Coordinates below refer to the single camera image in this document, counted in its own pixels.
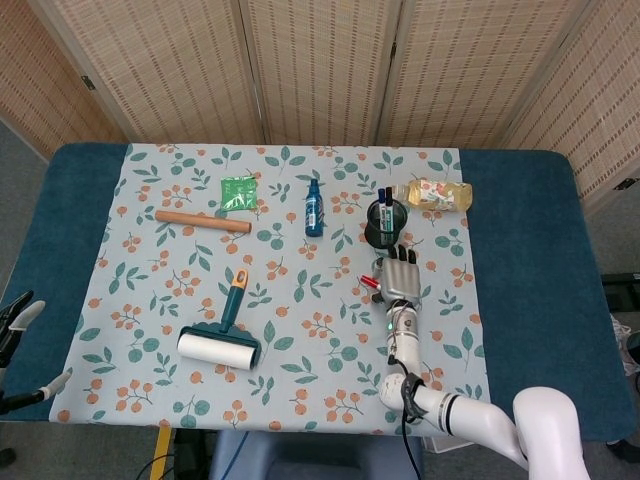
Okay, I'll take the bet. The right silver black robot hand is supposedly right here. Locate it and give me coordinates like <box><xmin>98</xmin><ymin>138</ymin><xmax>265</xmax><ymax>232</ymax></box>
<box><xmin>372</xmin><ymin>244</ymin><xmax>424</xmax><ymax>306</ymax></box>

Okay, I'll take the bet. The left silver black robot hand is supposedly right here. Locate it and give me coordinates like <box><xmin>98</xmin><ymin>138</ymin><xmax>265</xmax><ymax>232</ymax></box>
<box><xmin>0</xmin><ymin>290</ymin><xmax>74</xmax><ymax>416</ymax></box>

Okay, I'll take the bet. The blue capped marker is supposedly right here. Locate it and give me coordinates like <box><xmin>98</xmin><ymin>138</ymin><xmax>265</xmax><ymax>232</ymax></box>
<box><xmin>376</xmin><ymin>187</ymin><xmax>390</xmax><ymax>232</ymax></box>

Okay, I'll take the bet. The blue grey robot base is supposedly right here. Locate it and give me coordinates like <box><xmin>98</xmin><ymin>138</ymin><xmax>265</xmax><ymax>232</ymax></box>
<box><xmin>208</xmin><ymin>430</ymin><xmax>425</xmax><ymax>480</ymax></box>

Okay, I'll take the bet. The black mesh pen holder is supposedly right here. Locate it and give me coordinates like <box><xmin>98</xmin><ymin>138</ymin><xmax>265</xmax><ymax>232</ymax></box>
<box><xmin>364</xmin><ymin>197</ymin><xmax>409</xmax><ymax>250</ymax></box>

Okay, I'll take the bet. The clear bottle yellow liquid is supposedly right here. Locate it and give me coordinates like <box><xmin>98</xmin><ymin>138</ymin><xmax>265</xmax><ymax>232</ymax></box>
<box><xmin>390</xmin><ymin>178</ymin><xmax>474</xmax><ymax>212</ymax></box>

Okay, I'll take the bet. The floral printed tablecloth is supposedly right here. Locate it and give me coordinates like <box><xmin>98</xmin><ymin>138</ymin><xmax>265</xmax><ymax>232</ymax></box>
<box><xmin>49</xmin><ymin>143</ymin><xmax>496</xmax><ymax>441</ymax></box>

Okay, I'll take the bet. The blue spray bottle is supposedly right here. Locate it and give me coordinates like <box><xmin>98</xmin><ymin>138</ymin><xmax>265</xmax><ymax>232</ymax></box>
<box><xmin>304</xmin><ymin>178</ymin><xmax>325</xmax><ymax>238</ymax></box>

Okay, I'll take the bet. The blue felt table cover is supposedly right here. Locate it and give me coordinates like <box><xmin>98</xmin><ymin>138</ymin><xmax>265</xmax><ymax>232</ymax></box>
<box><xmin>0</xmin><ymin>143</ymin><xmax>640</xmax><ymax>441</ymax></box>

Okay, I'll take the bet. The green foil packet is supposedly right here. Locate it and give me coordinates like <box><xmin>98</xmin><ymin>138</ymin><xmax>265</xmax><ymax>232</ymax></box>
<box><xmin>219</xmin><ymin>175</ymin><xmax>259</xmax><ymax>211</ymax></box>

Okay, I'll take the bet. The teal lint roller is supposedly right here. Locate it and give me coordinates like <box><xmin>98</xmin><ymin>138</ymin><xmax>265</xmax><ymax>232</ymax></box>
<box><xmin>177</xmin><ymin>268</ymin><xmax>263</xmax><ymax>372</ymax></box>

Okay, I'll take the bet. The wooden rolling pin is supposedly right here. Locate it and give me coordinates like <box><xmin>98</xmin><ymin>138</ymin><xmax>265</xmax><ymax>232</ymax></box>
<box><xmin>154</xmin><ymin>209</ymin><xmax>252</xmax><ymax>234</ymax></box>

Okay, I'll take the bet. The bamboo folding screen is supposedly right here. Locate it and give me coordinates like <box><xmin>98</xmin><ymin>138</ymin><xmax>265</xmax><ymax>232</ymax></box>
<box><xmin>0</xmin><ymin>0</ymin><xmax>640</xmax><ymax>211</ymax></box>

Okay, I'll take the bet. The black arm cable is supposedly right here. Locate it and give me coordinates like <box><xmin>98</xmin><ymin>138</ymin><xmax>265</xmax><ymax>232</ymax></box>
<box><xmin>387</xmin><ymin>344</ymin><xmax>430</xmax><ymax>480</ymax></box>

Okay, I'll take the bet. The black floor cable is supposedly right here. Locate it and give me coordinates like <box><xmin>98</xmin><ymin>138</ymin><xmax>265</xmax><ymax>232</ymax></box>
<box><xmin>137</xmin><ymin>452</ymin><xmax>174</xmax><ymax>480</ymax></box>

